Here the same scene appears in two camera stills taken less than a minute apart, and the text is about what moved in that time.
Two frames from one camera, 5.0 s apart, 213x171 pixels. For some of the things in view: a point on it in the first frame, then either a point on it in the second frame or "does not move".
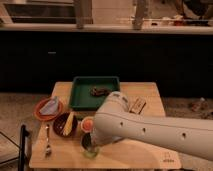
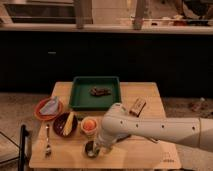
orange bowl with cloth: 47,117 does not move
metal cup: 86,140 → 91,148
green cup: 90,154 does not move
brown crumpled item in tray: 100,91 does not move
